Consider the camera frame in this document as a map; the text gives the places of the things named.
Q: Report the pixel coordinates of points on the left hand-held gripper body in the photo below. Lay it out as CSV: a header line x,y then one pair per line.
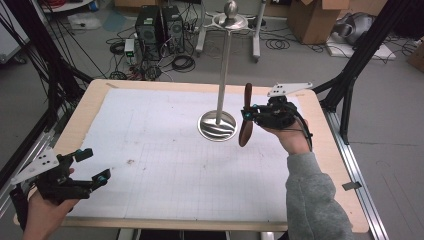
x,y
58,186

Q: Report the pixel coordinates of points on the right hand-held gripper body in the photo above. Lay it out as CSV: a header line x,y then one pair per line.
x,y
278,115

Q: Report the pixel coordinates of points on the brown wooden spoon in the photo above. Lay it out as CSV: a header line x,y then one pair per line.
x,y
246,130

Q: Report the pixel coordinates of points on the tall metal rack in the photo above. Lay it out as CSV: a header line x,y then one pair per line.
x,y
224,66

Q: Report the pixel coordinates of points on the person's right hand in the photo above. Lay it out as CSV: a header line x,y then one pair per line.
x,y
295,138

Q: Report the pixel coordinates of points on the person's left hand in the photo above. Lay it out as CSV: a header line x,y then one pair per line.
x,y
43,216

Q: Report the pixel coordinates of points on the white grid paper mat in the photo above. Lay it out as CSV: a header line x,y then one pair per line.
x,y
150,133

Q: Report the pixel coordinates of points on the white wheeled stand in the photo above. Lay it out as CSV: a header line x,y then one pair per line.
x,y
256,40

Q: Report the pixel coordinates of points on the large cardboard box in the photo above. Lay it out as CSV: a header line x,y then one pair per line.
x,y
313,20

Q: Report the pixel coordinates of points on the grey tape piece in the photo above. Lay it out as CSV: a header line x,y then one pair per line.
x,y
351,186

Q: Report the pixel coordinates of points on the white flat board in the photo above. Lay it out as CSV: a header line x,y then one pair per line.
x,y
366,52

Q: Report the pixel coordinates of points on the small white power device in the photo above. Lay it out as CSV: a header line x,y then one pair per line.
x,y
129,50

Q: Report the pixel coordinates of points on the black computer tower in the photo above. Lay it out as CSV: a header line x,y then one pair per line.
x,y
173,28
148,31

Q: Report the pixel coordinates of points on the grey helmet device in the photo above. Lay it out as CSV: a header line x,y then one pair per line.
x,y
353,28

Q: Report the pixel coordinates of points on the clear plastic bag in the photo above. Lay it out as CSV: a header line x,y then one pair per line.
x,y
85,21

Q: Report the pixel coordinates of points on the white cabinet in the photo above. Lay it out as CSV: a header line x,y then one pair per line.
x,y
10,40

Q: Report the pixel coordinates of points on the white round table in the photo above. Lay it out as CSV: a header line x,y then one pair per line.
x,y
66,5

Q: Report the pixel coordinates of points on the small cardboard box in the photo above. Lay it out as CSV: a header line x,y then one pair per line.
x,y
417,56

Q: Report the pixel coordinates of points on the aluminium rail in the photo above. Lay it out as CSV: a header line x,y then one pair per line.
x,y
363,200
30,156

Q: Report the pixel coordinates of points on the black metal frame strut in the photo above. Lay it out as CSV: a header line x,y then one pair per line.
x,y
360,53
50,66

